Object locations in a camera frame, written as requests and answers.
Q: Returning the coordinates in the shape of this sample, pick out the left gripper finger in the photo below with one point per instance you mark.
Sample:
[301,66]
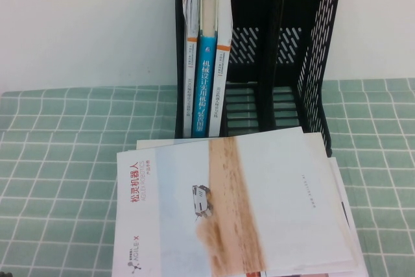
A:
[6,274]

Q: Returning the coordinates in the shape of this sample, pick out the AgileX robot brochure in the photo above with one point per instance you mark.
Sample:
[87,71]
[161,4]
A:
[319,147]
[285,192]

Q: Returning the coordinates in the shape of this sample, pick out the black mesh book holder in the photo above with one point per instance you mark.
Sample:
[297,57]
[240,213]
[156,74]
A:
[179,63]

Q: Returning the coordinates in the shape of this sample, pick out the blue spine book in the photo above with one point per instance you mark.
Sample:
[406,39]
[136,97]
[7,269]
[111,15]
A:
[204,79]

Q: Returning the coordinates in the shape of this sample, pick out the thin white book orange band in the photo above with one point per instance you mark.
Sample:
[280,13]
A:
[192,14]

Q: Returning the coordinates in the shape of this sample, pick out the green checked tablecloth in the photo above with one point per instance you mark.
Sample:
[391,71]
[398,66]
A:
[65,160]

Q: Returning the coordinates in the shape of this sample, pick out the brochure with orange print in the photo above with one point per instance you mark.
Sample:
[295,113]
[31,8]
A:
[256,274]

